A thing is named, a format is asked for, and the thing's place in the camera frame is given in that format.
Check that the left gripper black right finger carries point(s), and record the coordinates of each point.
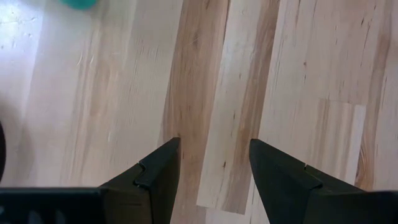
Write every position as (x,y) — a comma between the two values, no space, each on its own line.
(286,193)

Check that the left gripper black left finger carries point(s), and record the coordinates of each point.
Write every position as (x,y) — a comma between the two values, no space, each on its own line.
(149,189)

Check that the green translucent plastic bin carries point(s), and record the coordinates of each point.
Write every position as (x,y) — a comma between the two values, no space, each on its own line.
(79,3)

